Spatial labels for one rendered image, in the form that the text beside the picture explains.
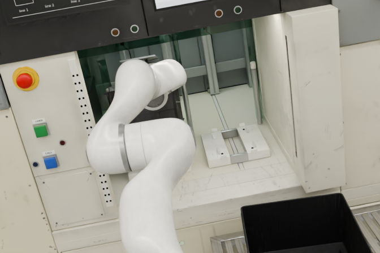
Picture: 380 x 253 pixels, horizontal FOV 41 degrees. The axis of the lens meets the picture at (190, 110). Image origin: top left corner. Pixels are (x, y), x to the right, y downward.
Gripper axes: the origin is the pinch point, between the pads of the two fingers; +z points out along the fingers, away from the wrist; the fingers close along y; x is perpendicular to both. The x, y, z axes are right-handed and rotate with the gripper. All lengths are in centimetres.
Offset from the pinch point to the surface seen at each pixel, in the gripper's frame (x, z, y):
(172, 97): -7.7, -15.4, 6.9
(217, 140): -31.1, -5.8, 21.2
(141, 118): -12.5, -15.2, -4.0
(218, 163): -32.9, -18.9, 17.9
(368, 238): -45, -58, 50
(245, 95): -34, 35, 44
